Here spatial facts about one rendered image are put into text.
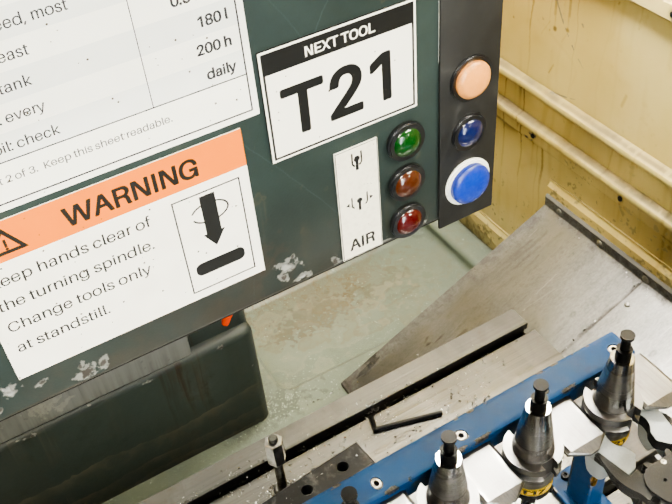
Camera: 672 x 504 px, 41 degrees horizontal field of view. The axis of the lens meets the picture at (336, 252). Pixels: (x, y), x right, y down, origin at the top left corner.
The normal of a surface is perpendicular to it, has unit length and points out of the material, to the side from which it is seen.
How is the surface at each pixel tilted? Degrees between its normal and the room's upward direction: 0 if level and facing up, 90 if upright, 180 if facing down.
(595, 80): 89
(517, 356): 0
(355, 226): 90
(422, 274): 0
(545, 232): 24
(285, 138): 90
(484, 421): 0
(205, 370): 90
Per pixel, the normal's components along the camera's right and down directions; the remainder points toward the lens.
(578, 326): -0.41, -0.52
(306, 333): -0.07, -0.73
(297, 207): 0.51, 0.55
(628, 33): -0.86, 0.39
